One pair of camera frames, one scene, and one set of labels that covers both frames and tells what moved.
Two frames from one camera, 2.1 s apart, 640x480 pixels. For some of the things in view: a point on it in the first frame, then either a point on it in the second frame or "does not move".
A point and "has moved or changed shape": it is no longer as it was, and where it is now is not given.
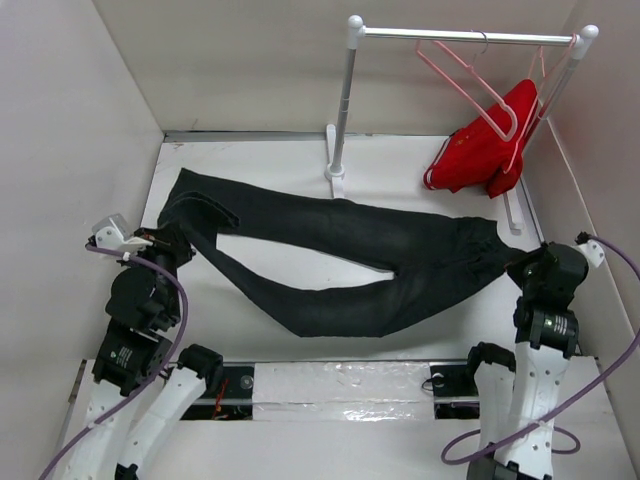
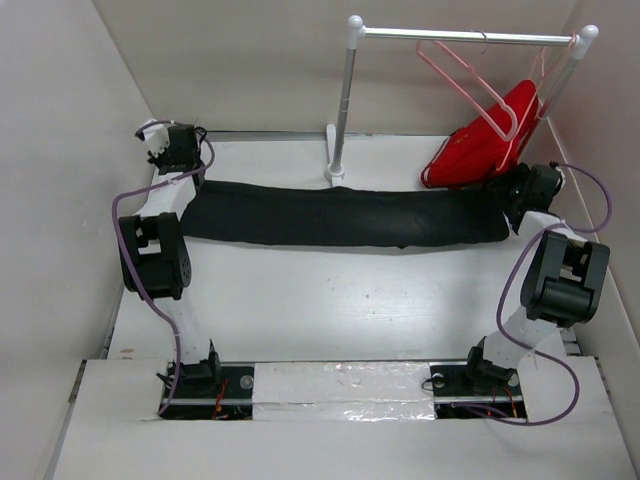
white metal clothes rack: (582, 44) does not move
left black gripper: (146, 239) -> (159, 161)
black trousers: (433, 259) has moved or changed shape
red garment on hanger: (486, 154) does not move
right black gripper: (517, 263) -> (516, 176)
